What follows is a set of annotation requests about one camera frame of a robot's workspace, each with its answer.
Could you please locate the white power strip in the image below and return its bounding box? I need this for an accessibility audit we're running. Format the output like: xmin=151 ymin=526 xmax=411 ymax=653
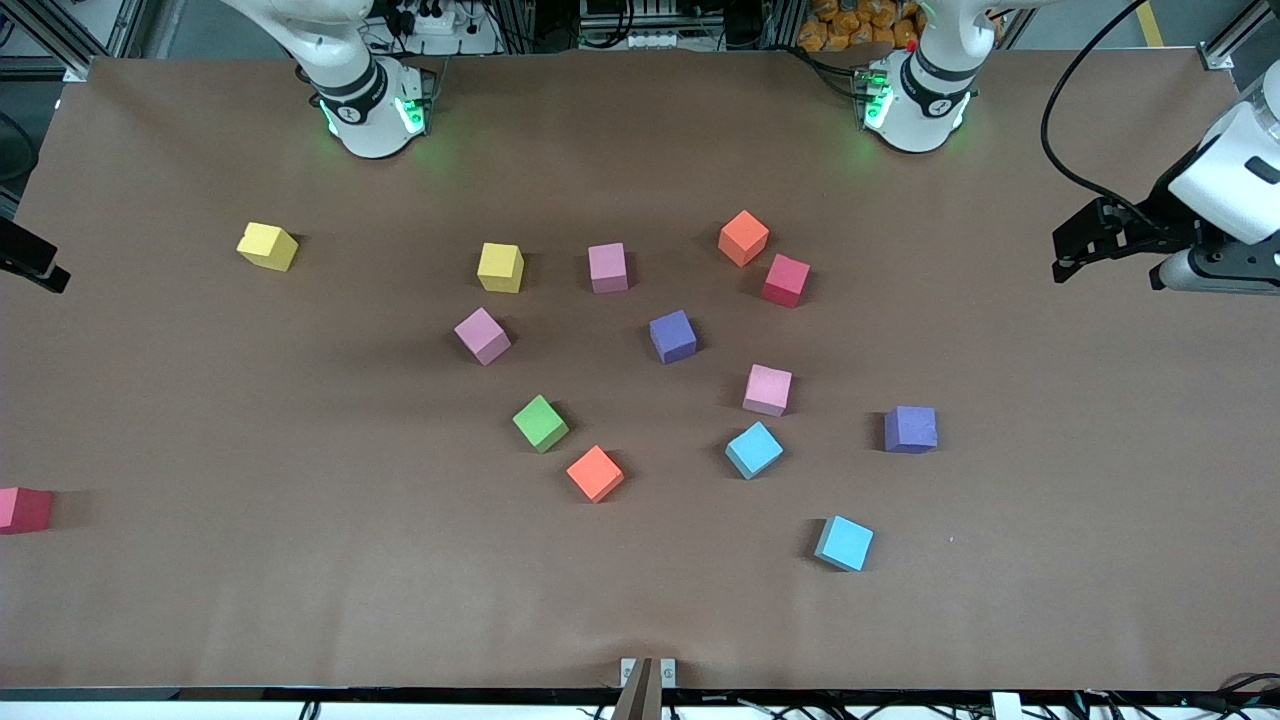
xmin=395 ymin=5 xmax=473 ymax=37

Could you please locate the orange foam cube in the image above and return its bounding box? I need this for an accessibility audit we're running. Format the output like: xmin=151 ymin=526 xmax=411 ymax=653
xmin=717 ymin=209 xmax=771 ymax=269
xmin=565 ymin=445 xmax=626 ymax=504

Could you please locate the yellow foam cube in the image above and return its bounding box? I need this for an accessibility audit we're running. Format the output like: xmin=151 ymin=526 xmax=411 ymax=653
xmin=236 ymin=222 xmax=300 ymax=273
xmin=477 ymin=242 xmax=526 ymax=295

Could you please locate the small metal clamp bracket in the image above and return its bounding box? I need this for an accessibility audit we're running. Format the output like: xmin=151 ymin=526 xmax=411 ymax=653
xmin=619 ymin=657 xmax=678 ymax=691

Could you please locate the aluminium frame profile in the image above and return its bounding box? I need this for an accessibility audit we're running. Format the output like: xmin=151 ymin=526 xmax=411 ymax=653
xmin=0 ymin=0 xmax=151 ymax=83
xmin=1200 ymin=0 xmax=1280 ymax=73

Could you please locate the red foam cube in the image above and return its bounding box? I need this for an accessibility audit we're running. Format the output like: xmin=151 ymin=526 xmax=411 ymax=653
xmin=0 ymin=486 xmax=55 ymax=536
xmin=762 ymin=253 xmax=812 ymax=309

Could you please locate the blue foam cube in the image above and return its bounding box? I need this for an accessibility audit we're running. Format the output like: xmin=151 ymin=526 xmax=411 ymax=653
xmin=813 ymin=515 xmax=875 ymax=573
xmin=724 ymin=420 xmax=785 ymax=481

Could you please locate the pile of orange objects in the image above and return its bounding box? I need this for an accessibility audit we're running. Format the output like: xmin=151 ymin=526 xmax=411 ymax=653
xmin=797 ymin=0 xmax=926 ymax=53

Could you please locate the purple foam cube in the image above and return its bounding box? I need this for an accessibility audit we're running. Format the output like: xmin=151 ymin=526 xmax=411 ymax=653
xmin=648 ymin=309 xmax=699 ymax=365
xmin=883 ymin=405 xmax=939 ymax=455

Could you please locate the brown table cover sheet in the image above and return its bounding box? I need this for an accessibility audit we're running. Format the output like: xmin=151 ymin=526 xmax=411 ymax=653
xmin=0 ymin=50 xmax=1280 ymax=693

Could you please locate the green foam cube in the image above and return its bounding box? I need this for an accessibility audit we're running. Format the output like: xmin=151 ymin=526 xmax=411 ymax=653
xmin=512 ymin=394 xmax=571 ymax=455

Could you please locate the pink foam cube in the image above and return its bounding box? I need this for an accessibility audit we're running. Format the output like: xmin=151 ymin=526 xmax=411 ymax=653
xmin=453 ymin=306 xmax=513 ymax=367
xmin=587 ymin=242 xmax=630 ymax=295
xmin=742 ymin=363 xmax=794 ymax=418

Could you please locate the brown tapered mount pole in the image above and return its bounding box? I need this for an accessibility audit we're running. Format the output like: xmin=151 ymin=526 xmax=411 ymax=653
xmin=610 ymin=657 xmax=653 ymax=720

